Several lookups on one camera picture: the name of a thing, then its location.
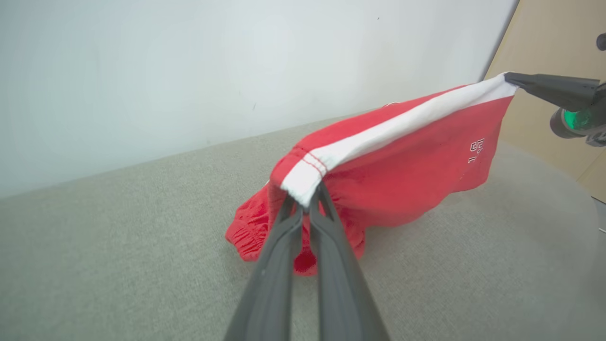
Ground grey fabric sofa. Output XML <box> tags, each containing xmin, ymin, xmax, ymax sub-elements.
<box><xmin>0</xmin><ymin>111</ymin><xmax>606</xmax><ymax>341</ymax></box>

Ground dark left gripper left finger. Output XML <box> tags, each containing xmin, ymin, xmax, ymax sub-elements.
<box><xmin>225</xmin><ymin>194</ymin><xmax>304</xmax><ymax>341</ymax></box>

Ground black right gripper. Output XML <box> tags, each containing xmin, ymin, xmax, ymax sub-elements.
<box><xmin>504</xmin><ymin>72</ymin><xmax>606</xmax><ymax>148</ymax></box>

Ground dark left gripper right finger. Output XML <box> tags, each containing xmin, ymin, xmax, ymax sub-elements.
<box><xmin>308</xmin><ymin>185</ymin><xmax>391</xmax><ymax>341</ymax></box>

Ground red shorts with white stripe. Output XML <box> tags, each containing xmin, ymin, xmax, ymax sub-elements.
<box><xmin>225</xmin><ymin>72</ymin><xmax>519</xmax><ymax>277</ymax></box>

